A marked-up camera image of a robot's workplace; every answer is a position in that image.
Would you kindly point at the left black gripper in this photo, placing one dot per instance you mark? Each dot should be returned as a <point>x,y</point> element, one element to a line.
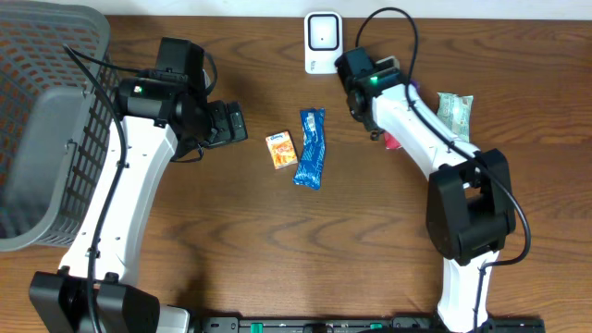
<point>233,122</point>

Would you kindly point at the orange Kleenex tissue pack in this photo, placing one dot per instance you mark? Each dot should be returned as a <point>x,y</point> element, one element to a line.
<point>281,149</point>

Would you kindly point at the pink purple liner pack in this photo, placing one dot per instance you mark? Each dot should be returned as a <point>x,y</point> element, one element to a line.
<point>391,143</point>

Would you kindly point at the blue Oreo cookie pack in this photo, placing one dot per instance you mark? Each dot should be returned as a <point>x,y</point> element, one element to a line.
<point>310,168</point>

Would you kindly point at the green wet wipes pack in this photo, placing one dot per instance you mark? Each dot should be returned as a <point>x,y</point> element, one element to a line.
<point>455,111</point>

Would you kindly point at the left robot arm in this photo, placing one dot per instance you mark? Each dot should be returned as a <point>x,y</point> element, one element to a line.
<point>159,116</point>

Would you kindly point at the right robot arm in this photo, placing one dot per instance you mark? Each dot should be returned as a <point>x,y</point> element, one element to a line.
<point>468,215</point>

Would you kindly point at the white barcode scanner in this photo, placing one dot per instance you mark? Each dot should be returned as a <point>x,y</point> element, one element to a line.
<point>323,42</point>

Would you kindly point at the grey plastic mesh basket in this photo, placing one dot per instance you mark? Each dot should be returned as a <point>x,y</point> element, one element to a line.
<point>54,129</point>

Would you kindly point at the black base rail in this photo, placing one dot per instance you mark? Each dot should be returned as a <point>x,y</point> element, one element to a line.
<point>406,323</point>

